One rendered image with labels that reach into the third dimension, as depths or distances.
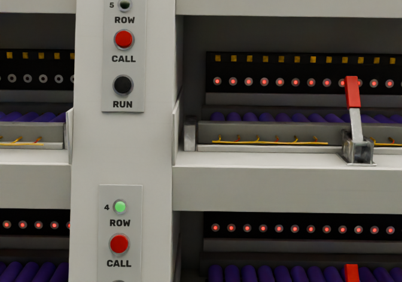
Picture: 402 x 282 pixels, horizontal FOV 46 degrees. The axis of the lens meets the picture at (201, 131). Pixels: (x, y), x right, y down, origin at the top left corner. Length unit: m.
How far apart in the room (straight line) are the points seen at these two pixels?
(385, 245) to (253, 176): 0.27
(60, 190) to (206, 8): 0.22
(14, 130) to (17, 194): 0.08
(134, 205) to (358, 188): 0.21
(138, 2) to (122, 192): 0.18
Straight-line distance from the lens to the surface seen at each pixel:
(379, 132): 0.55
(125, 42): 0.46
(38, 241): 0.66
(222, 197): 0.46
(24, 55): 0.66
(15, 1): 0.51
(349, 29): 0.70
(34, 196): 0.48
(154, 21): 0.46
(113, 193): 0.45
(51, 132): 0.52
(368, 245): 0.66
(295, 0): 0.49
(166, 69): 0.45
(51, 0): 0.50
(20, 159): 0.49
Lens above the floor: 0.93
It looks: 3 degrees up
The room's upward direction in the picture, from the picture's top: 1 degrees clockwise
